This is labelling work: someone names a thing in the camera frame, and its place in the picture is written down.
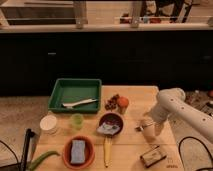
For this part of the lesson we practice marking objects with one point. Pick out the orange bowl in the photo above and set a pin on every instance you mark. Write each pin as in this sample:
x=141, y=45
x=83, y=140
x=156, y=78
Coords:
x=89, y=153

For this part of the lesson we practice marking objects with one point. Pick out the green plastic cup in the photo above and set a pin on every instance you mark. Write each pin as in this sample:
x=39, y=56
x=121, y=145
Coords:
x=77, y=121

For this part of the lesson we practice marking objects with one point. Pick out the white plastic utensil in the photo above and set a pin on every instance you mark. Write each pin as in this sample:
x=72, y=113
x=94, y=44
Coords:
x=85, y=101

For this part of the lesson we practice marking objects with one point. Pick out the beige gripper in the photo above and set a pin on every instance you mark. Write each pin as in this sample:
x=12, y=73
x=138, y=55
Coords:
x=148, y=130

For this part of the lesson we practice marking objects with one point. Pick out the blue sponge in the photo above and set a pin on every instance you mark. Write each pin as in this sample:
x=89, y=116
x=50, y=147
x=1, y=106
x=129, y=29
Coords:
x=78, y=152

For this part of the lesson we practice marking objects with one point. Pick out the green plastic tray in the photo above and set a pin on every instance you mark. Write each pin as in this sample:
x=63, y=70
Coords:
x=71, y=90

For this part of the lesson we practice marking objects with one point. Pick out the green pepper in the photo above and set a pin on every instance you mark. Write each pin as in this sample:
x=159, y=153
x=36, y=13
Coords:
x=33, y=165

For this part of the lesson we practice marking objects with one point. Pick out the small brown box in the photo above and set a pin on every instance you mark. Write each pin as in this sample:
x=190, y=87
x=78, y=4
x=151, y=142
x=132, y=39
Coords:
x=153, y=156

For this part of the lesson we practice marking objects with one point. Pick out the black camera stand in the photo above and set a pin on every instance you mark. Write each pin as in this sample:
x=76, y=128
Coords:
x=29, y=134

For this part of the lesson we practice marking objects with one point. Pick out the orange fruit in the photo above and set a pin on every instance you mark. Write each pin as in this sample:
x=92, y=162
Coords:
x=123, y=104

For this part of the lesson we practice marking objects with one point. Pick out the white plastic cup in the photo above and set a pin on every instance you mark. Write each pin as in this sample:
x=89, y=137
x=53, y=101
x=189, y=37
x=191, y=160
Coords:
x=48, y=124

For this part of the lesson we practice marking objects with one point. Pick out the dark red bowl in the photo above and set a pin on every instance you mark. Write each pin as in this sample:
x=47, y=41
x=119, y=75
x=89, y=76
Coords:
x=111, y=119

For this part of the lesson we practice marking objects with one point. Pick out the blue grey cloth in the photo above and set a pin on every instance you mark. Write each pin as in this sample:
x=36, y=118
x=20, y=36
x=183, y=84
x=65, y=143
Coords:
x=108, y=129

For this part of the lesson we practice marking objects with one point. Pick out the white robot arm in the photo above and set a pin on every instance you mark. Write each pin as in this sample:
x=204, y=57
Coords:
x=172, y=101

